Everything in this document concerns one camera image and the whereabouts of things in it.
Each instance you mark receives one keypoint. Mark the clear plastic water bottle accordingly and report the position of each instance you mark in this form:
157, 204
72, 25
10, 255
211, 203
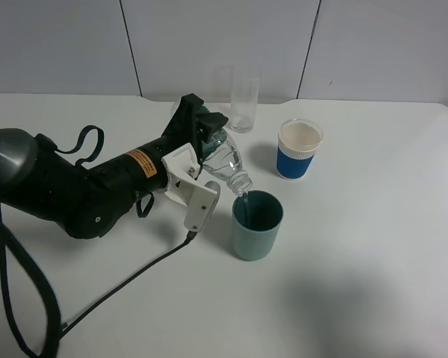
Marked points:
222, 159

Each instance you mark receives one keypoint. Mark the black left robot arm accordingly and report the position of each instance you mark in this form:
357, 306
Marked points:
87, 203

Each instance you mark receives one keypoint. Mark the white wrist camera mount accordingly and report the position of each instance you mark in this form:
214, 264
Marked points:
182, 170

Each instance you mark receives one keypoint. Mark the blue white paper cup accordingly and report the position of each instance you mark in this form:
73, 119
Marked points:
298, 141

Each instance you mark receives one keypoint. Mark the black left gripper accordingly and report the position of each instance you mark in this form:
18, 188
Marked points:
125, 179

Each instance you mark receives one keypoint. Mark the tall clear glass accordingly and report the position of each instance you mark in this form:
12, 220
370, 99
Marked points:
244, 98

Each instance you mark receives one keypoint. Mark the teal green cup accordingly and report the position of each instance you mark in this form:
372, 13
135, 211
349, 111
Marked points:
256, 220

